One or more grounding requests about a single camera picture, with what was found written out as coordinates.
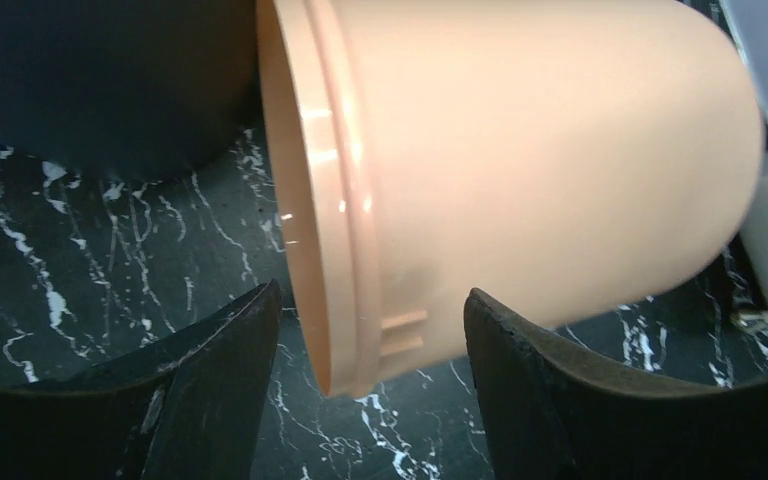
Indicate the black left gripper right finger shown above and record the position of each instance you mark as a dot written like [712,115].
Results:
[552,409]

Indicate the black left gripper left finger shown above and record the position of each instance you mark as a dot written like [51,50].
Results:
[188,406]

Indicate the orange plastic bucket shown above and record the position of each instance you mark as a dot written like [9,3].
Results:
[566,157]

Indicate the dark navy plastic bucket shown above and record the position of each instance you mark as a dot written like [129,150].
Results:
[129,90]

